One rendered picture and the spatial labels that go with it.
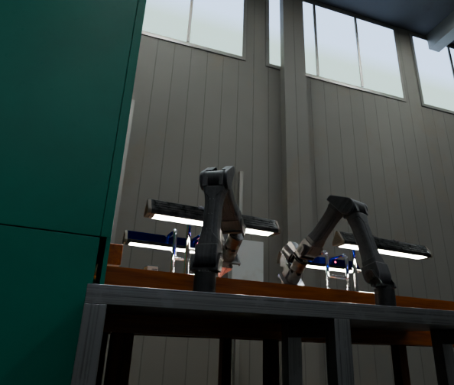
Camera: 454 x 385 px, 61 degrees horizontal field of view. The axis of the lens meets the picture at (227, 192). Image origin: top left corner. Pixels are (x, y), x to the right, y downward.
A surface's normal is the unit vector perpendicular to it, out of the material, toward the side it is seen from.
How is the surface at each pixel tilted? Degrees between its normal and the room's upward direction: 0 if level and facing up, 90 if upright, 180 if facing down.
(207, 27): 90
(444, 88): 90
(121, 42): 90
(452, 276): 90
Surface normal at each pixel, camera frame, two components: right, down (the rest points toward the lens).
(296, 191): 0.31, -0.33
